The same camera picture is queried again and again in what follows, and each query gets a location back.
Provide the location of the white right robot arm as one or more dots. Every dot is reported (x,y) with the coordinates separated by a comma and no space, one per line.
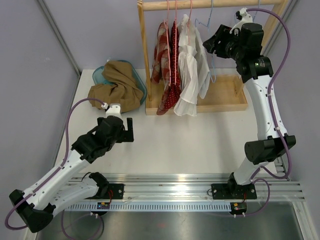
(272,137)

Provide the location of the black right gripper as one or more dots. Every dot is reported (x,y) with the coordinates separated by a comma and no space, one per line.
(222,35)

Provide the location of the white slotted cable duct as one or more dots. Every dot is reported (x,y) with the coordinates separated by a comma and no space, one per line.
(143,206)

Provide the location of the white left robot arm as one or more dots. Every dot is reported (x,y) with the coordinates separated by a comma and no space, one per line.
(41,202)

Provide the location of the white ruffled skirt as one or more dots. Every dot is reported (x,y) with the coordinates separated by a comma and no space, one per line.
(187,63)

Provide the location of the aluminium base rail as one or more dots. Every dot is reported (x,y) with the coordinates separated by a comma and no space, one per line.
(193,187)

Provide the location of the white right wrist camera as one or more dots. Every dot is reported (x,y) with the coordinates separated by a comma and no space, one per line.
(244,17)

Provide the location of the white shirt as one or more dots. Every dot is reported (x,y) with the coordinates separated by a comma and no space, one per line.
(203,70)

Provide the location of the teal plastic tub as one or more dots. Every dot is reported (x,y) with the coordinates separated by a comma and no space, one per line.
(117,75)

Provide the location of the brown skirt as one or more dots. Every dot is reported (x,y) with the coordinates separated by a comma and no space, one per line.
(117,85)

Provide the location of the red polka dot skirt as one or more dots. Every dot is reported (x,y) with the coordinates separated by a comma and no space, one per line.
(172,91)

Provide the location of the pink wire hanger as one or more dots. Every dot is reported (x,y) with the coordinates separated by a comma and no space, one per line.
(174,48)
(168,37)
(190,20)

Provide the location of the wooden clothes rack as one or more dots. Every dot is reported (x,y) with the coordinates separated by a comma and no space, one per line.
(227,93)

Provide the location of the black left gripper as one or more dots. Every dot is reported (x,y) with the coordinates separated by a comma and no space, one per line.
(126,136)

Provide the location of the red plaid skirt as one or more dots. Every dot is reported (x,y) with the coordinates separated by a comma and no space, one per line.
(161,66)

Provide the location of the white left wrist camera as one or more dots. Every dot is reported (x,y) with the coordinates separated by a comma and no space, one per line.
(113,109)

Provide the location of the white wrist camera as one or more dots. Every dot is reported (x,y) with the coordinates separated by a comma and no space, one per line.
(244,17)
(113,109)

